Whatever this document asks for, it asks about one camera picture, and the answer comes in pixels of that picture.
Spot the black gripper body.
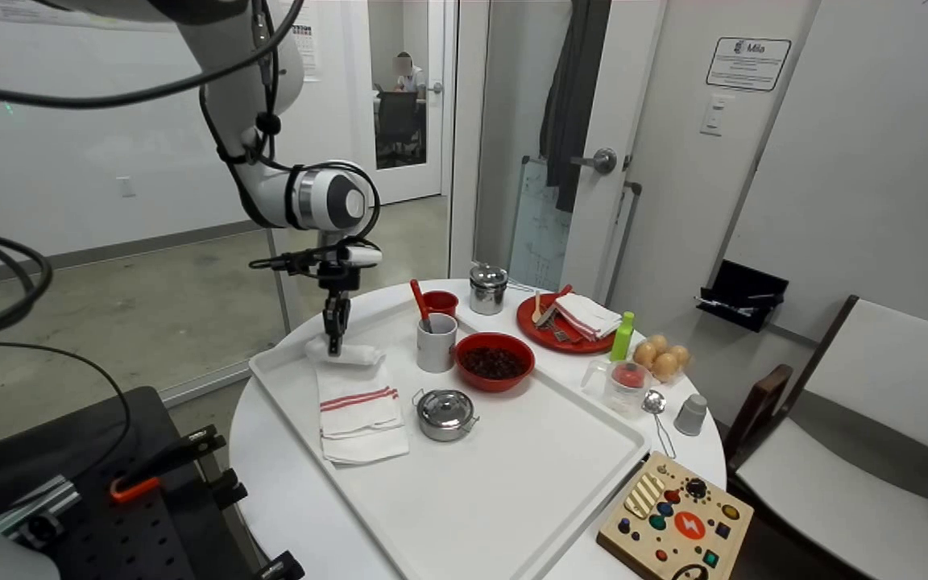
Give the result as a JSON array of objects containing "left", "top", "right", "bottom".
[{"left": 315, "top": 263, "right": 365, "bottom": 308}]

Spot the white towel with red stripes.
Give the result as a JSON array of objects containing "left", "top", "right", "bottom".
[{"left": 304, "top": 335, "right": 417, "bottom": 469}]

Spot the white mug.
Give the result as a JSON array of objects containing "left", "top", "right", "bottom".
[{"left": 414, "top": 308, "right": 462, "bottom": 376}]

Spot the red mug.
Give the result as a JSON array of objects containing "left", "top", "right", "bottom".
[{"left": 417, "top": 288, "right": 464, "bottom": 322}]

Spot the round silver lidded tin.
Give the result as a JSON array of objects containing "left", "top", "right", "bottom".
[{"left": 414, "top": 387, "right": 484, "bottom": 445}]

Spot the silver lidded canister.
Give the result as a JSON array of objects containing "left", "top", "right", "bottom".
[{"left": 468, "top": 261, "right": 513, "bottom": 319}]

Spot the red bowl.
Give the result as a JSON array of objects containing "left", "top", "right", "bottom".
[{"left": 452, "top": 328, "right": 541, "bottom": 395}]

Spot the red plate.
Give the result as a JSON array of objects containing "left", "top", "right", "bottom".
[{"left": 513, "top": 291, "right": 621, "bottom": 357}]

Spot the white plastic tray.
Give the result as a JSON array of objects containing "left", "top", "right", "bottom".
[{"left": 244, "top": 306, "right": 651, "bottom": 580}]

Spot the person in background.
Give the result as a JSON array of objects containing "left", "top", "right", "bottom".
[{"left": 391, "top": 48, "right": 429, "bottom": 97}]

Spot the white folded cloth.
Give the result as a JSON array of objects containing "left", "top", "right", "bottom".
[{"left": 547, "top": 291, "right": 624, "bottom": 345}]

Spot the clear plastic container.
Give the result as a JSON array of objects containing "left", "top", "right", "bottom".
[{"left": 581, "top": 355, "right": 653, "bottom": 422}]

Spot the small green bottle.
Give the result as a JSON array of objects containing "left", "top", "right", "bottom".
[{"left": 607, "top": 308, "right": 638, "bottom": 367}]

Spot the small orange red item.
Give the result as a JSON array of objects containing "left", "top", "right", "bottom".
[{"left": 609, "top": 361, "right": 651, "bottom": 392}]

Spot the dark hanging jacket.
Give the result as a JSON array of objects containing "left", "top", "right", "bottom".
[{"left": 537, "top": 0, "right": 615, "bottom": 217}]

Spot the black cart with breadboard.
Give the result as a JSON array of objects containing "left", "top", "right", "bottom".
[{"left": 0, "top": 382, "right": 307, "bottom": 580}]

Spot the silver spoon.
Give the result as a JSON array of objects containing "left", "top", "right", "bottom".
[{"left": 642, "top": 387, "right": 681, "bottom": 461}]

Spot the small silver metal cup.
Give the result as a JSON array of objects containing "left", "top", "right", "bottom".
[{"left": 675, "top": 391, "right": 713, "bottom": 437}]

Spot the wooden busy board toy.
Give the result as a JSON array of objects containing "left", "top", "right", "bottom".
[{"left": 592, "top": 449, "right": 756, "bottom": 580}]

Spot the black open case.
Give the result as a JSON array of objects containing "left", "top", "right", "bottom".
[{"left": 695, "top": 258, "right": 792, "bottom": 335}]

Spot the chair with white seat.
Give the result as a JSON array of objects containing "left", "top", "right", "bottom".
[{"left": 723, "top": 292, "right": 928, "bottom": 580}]

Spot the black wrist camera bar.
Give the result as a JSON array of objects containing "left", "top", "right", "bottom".
[{"left": 248, "top": 238, "right": 387, "bottom": 276}]

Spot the red utensil handle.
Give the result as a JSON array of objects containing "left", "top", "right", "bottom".
[{"left": 405, "top": 276, "right": 433, "bottom": 331}]

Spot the orange handled clamp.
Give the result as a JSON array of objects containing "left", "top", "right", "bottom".
[{"left": 106, "top": 422, "right": 230, "bottom": 510}]

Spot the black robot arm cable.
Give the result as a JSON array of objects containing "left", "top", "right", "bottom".
[{"left": 0, "top": 0, "right": 308, "bottom": 112}]

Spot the silver door handle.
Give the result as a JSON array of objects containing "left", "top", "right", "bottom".
[{"left": 570, "top": 148, "right": 621, "bottom": 179}]

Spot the thick black cable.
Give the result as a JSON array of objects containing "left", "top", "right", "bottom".
[{"left": 0, "top": 229, "right": 57, "bottom": 347}]

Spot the white wall sign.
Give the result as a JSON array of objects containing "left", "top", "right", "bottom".
[{"left": 702, "top": 32, "right": 795, "bottom": 97}]

